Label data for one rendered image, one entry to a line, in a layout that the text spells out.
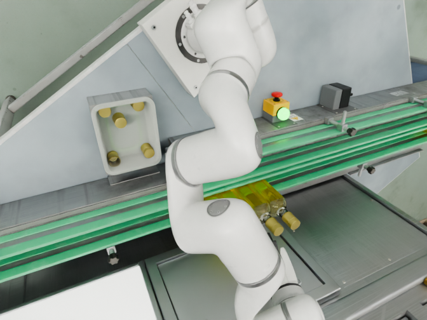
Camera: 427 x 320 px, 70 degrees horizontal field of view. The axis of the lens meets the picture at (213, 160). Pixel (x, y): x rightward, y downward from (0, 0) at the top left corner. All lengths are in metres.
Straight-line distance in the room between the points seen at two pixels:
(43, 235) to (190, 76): 0.60
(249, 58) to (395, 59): 1.13
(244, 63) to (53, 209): 0.69
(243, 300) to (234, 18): 0.46
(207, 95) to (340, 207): 0.92
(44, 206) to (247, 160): 0.72
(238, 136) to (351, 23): 0.99
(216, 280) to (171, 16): 0.74
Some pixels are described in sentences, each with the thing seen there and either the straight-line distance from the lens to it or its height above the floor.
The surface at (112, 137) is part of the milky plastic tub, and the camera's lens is 0.99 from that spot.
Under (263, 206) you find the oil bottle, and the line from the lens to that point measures 0.94.
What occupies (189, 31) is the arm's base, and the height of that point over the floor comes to 0.83.
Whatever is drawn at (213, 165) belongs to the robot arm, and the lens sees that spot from 0.46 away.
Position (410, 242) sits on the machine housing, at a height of 1.27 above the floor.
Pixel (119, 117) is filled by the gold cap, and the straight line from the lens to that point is 0.93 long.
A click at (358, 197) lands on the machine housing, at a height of 1.02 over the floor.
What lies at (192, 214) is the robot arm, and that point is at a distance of 0.48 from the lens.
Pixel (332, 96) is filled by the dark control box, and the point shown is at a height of 0.82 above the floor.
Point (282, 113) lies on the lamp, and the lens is 1.12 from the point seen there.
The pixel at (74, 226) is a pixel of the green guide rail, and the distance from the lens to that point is 0.95.
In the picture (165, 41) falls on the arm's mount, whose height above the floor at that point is 0.81.
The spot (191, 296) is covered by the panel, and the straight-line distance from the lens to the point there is 0.92.
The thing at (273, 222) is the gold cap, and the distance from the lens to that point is 0.91.
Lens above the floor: 1.67
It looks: 51 degrees down
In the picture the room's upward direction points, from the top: 138 degrees clockwise
